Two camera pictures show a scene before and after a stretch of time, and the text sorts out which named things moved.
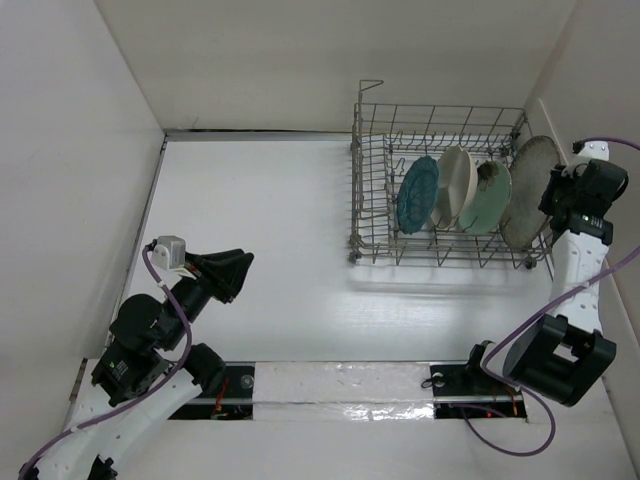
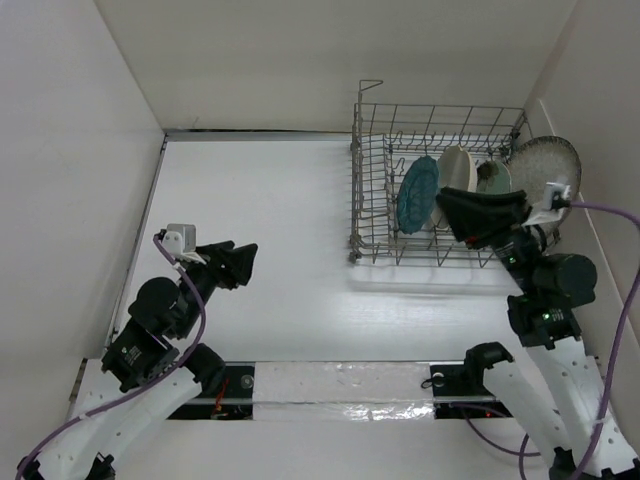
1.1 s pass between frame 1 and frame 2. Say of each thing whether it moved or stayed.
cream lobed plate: stayed
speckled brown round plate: stayed
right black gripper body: moved
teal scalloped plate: stayed
